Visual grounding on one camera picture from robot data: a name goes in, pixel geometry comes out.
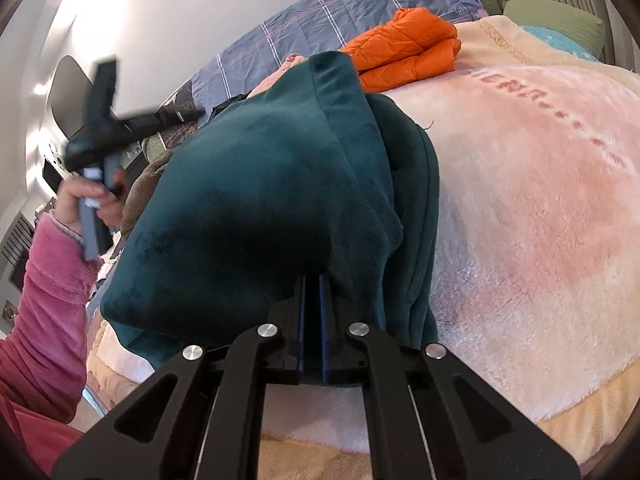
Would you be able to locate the dark green fleece sweatshirt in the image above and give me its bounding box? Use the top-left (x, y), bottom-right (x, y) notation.
top-left (101, 52), bottom-right (439, 366)

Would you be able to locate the left forearm pink sleeve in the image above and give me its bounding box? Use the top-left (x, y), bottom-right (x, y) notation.
top-left (1, 214), bottom-right (100, 474)

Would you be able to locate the person left hand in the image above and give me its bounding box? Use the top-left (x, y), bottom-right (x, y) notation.
top-left (52, 168), bottom-right (128, 236)

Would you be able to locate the green striped pillow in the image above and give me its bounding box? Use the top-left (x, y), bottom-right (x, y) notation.
top-left (141, 133), bottom-right (167, 162)

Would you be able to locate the brown fleece garment folded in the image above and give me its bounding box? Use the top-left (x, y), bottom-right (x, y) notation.
top-left (120, 151), bottom-right (174, 240)

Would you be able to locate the dark floral bedspread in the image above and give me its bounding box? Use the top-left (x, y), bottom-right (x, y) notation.
top-left (119, 79), bottom-right (202, 162)

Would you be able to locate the black jacket folded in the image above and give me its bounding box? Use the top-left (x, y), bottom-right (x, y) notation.
top-left (209, 93), bottom-right (248, 119)

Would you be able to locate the pink quilted jacket folded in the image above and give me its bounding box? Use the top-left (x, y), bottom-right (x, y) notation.
top-left (247, 53), bottom-right (307, 98)

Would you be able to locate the blue plaid duvet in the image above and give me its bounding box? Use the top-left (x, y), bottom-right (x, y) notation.
top-left (191, 0), bottom-right (487, 110)

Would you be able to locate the pink cream plush blanket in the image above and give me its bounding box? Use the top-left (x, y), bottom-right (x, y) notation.
top-left (81, 14), bottom-right (640, 480)

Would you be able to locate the orange puffer jacket folded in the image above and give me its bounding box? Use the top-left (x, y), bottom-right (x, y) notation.
top-left (341, 8), bottom-right (461, 92)

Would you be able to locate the arched wall mirror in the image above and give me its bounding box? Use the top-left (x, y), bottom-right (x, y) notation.
top-left (49, 55), bottom-right (93, 139)

